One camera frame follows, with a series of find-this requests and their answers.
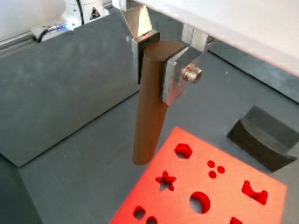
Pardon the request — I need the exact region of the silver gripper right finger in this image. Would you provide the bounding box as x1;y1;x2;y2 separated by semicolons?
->
163;24;215;105

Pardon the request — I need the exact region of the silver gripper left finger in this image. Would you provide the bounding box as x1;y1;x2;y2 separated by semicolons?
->
123;4;160;83

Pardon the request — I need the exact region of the brown oval rod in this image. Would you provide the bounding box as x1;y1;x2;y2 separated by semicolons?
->
132;40;183;165

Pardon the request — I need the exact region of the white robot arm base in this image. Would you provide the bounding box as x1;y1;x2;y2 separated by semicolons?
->
31;0;108;43

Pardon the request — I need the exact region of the grey side panel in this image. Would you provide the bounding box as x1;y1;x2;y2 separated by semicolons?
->
0;12;137;167

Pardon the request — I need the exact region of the black curved holder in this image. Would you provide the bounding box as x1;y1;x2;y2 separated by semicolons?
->
227;106;299;172

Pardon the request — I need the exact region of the red shape sorter block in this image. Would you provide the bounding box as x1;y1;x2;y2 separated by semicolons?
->
111;128;287;224

